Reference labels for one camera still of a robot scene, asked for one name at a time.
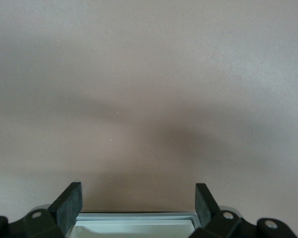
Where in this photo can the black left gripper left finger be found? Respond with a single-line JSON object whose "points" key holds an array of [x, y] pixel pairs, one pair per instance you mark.
{"points": [[69, 205]]}

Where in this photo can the brown table mat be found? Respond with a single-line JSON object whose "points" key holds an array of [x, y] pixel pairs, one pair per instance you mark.
{"points": [[149, 86]]}

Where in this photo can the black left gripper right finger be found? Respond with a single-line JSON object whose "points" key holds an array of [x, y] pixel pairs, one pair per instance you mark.
{"points": [[203, 205]]}

